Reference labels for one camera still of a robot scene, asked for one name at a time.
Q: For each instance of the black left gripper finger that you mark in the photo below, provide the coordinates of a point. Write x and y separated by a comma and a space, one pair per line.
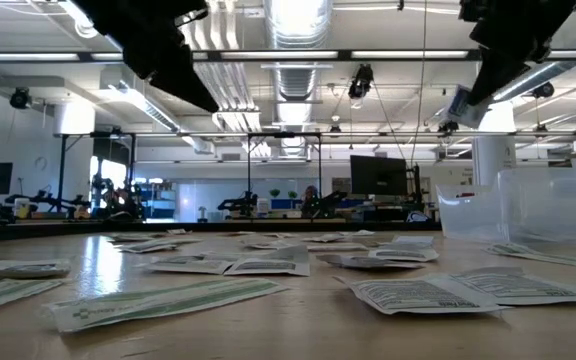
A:
185, 80

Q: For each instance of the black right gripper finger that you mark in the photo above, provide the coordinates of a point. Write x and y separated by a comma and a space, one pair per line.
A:
493, 75

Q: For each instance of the black background robot arm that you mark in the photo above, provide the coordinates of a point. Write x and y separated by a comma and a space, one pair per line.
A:
48, 200
238, 202
328, 200
115, 200

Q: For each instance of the round black ceiling fixture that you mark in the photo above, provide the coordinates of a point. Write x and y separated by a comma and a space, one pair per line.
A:
449, 129
20, 98
544, 90

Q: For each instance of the white round column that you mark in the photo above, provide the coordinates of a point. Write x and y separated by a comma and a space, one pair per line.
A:
74, 119
493, 155

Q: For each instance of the black overhead light beam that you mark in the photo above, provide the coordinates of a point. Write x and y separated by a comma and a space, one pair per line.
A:
278, 55

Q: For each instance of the small clear plastic container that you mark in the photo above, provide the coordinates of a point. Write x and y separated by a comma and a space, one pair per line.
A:
468, 215

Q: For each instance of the large clear plastic container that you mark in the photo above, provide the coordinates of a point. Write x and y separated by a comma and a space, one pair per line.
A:
543, 210

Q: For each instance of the black computer monitor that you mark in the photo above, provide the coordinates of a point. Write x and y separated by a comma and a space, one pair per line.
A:
378, 175

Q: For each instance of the seated person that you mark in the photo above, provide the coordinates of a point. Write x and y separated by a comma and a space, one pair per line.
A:
310, 195

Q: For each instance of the white bottle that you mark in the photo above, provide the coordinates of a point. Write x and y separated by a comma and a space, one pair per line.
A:
22, 207

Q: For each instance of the black station frame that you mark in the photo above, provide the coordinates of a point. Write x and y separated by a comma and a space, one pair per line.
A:
248, 165
61, 170

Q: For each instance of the black ceiling camera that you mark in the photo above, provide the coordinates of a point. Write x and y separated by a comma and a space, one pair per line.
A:
361, 80

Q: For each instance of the black metal table frame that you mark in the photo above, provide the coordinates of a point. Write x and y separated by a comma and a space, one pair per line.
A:
218, 226

